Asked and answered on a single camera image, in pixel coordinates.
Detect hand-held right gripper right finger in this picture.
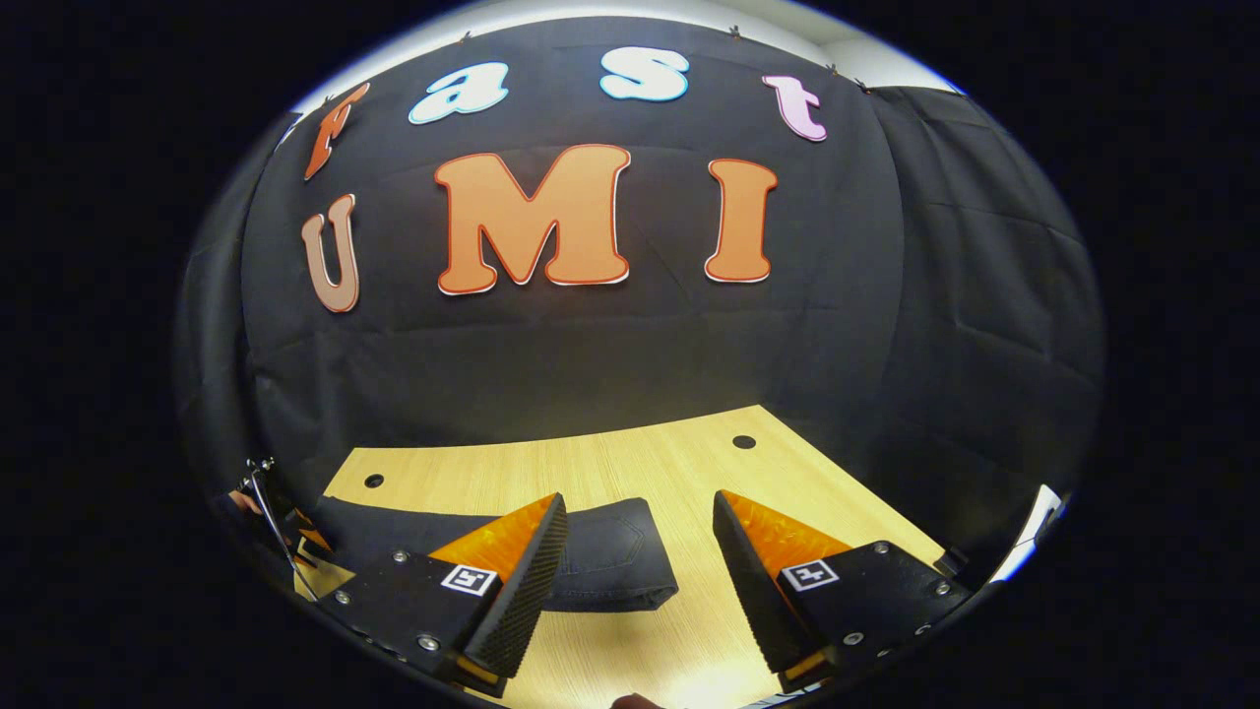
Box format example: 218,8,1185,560
712,489,972,693

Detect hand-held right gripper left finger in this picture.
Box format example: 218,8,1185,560
315,492,570,698

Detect dark grey jeans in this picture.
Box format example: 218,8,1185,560
300,495,680,613

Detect black backdrop cloth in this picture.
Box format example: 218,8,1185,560
177,15,1103,592

